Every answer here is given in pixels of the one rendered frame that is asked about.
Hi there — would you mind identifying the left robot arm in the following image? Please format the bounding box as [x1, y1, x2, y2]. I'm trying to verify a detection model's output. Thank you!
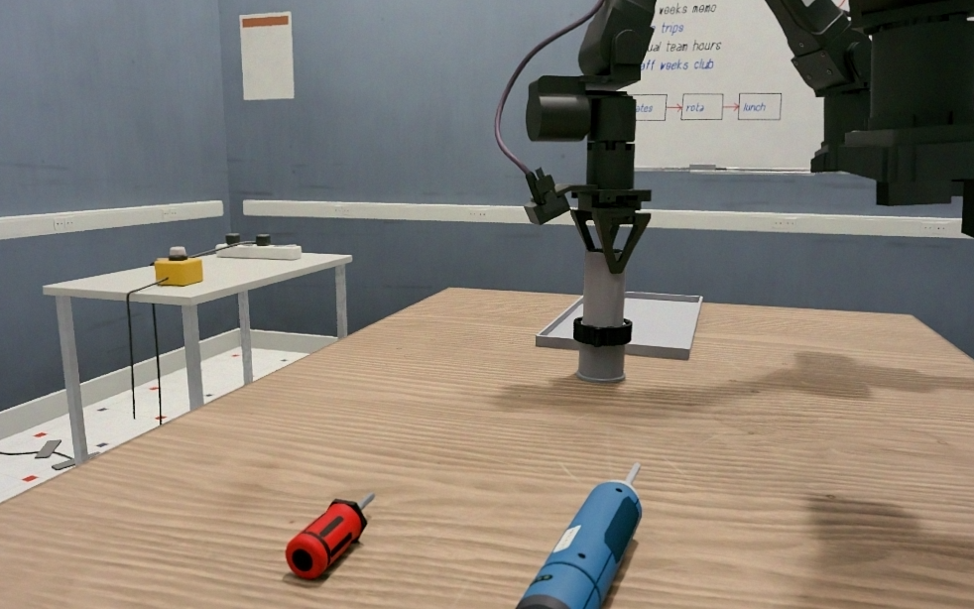
[845, 0, 974, 147]

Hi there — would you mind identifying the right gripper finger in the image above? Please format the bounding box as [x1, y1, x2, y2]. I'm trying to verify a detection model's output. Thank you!
[570, 209, 620, 249]
[592, 212, 652, 274]

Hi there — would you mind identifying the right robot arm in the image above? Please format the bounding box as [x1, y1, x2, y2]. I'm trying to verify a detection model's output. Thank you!
[523, 0, 872, 225]

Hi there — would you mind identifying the black clamp ring half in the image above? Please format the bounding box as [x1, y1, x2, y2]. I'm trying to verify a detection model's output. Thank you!
[573, 316, 633, 347]

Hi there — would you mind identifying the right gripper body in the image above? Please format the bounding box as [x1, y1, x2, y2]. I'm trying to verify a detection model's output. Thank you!
[532, 142, 652, 213]

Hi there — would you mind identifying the red stubby screwdriver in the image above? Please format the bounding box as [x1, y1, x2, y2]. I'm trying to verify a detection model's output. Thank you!
[286, 493, 376, 579]

